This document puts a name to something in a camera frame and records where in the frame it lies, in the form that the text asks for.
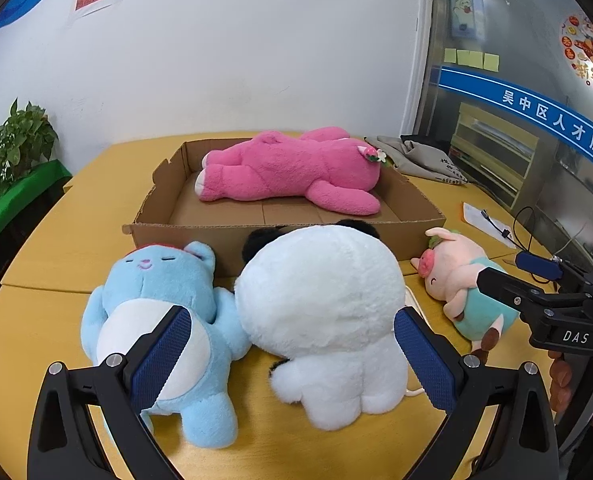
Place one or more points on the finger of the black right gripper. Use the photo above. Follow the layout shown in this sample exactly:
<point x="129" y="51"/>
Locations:
<point x="533" y="264"/>
<point x="522" y="296"/>

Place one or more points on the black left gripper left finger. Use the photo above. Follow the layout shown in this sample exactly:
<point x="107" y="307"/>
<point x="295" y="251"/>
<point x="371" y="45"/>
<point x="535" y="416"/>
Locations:
<point x="64" y="442"/>

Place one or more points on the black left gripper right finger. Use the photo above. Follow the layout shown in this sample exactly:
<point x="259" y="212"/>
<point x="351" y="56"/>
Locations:
<point x="521" y="442"/>

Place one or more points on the pink pig plush teal shirt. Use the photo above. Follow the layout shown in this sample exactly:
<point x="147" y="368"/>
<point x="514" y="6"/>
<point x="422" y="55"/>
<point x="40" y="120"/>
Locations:
<point x="449" y="267"/>

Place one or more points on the light blue plush bear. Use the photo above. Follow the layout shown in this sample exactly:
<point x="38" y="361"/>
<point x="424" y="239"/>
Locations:
<point x="139" y="290"/>

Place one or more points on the white panda plush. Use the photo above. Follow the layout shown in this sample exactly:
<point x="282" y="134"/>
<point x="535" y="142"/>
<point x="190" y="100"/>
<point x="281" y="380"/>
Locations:
<point x="323" y="299"/>

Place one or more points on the pink plush bear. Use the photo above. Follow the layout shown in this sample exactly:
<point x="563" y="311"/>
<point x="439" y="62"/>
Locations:
<point x="327" y="166"/>

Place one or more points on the person's right hand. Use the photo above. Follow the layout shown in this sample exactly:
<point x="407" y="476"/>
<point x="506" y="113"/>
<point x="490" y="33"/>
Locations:
<point x="561" y="377"/>

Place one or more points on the white paper sheet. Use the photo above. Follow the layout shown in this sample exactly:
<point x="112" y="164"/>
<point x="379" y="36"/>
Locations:
<point x="481" y="220"/>

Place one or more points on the yellow wooden shelf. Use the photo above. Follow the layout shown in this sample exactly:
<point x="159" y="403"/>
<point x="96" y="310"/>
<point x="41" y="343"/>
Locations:
<point x="494" y="153"/>

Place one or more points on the blue window banner strip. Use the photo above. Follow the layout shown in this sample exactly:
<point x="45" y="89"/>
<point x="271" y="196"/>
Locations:
<point x="565" y="124"/>

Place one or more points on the grey cloth bag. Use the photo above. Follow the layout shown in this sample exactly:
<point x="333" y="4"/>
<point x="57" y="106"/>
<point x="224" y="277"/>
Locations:
<point x="415" y="159"/>

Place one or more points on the red new year window sticker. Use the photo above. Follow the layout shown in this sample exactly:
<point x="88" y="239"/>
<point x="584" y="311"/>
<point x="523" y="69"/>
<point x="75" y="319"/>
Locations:
<point x="576" y="39"/>

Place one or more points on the yellow sticky notes row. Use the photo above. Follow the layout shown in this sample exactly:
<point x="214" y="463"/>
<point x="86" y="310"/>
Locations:
<point x="474" y="59"/>

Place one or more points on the green table cloth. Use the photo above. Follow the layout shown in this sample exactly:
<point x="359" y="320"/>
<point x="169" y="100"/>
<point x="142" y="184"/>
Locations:
<point x="23" y="192"/>

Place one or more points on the brown cardboard box tray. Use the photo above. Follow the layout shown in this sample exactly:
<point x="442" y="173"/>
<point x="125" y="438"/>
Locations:
<point x="172" y="215"/>

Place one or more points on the blue cartoon poster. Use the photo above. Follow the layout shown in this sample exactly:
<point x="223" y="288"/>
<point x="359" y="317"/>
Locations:
<point x="467" y="19"/>

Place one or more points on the green potted plant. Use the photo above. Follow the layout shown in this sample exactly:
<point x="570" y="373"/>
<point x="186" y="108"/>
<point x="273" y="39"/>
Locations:
<point x="27" y="139"/>

